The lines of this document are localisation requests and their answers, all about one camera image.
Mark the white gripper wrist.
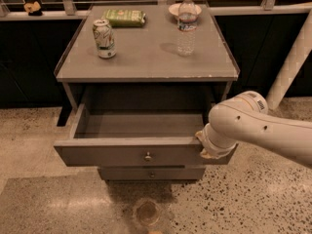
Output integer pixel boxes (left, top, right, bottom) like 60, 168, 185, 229
195, 124, 237, 159

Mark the grey drawer cabinet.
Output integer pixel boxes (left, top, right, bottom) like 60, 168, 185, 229
53, 3, 241, 182

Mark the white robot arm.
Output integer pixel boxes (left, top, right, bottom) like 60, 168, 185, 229
196, 11, 312, 166

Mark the yellow object on ledge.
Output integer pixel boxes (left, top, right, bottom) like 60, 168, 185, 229
23, 1, 42, 16

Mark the metal railing ledge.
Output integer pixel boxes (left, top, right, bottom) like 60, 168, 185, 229
0, 0, 312, 21

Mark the clear plastic water bottle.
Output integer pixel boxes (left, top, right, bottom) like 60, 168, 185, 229
177, 0, 198, 57

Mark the green snack bag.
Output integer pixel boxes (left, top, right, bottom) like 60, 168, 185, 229
102, 9, 145, 27

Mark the white bowl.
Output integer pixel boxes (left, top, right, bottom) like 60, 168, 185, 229
169, 3, 202, 20

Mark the grey top drawer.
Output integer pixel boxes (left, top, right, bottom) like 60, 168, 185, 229
53, 93, 238, 168

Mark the grey drawer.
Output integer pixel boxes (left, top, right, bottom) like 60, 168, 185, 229
53, 93, 238, 168
98, 166, 205, 181

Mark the green white soda can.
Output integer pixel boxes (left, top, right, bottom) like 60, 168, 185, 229
93, 19, 116, 59

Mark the grey bottom drawer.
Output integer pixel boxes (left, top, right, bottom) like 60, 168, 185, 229
98, 166, 205, 181

